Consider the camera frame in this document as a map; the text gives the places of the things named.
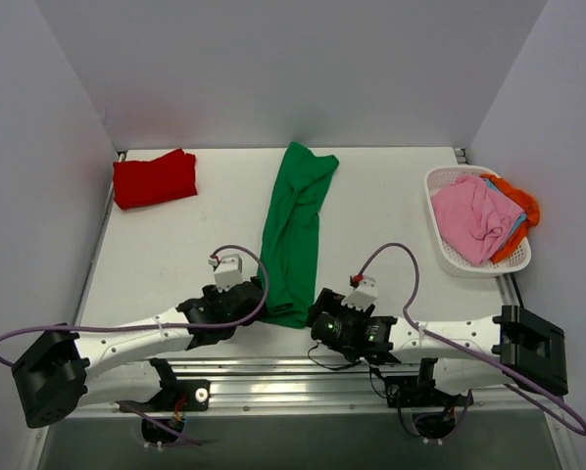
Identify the green t-shirt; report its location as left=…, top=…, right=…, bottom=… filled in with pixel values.
left=258, top=142, right=339, bottom=329

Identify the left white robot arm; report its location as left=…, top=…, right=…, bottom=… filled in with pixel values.
left=11, top=277, right=267, bottom=429

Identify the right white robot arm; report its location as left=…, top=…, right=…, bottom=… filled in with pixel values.
left=307, top=289, right=568, bottom=404

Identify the folded red t-shirt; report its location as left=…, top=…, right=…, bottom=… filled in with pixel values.
left=113, top=149, right=198, bottom=211

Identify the pink t-shirt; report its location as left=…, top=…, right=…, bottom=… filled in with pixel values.
left=431, top=174, right=522, bottom=266

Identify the white plastic laundry basket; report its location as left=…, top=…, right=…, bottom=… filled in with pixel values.
left=423, top=164, right=532, bottom=278

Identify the light blue t-shirt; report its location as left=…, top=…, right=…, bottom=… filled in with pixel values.
left=484, top=179, right=526, bottom=249

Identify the orange t-shirt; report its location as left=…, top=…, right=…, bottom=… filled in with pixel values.
left=480, top=173, right=541, bottom=264

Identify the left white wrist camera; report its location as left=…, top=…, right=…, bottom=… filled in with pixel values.
left=209, top=255, right=244, bottom=293

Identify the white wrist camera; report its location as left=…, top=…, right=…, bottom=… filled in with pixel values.
left=341, top=274, right=378, bottom=311
left=209, top=255, right=244, bottom=293

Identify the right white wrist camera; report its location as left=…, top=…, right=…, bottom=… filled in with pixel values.
left=341, top=274, right=378, bottom=311

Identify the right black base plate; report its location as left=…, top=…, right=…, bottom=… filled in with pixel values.
left=383, top=376, right=473, bottom=409

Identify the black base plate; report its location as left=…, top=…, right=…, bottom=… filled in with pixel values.
left=119, top=379, right=211, bottom=413
left=383, top=376, right=473, bottom=409

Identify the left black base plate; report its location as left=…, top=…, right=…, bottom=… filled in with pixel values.
left=119, top=379, right=211, bottom=413

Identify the aluminium rail frame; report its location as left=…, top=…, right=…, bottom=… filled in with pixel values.
left=31, top=146, right=566, bottom=421

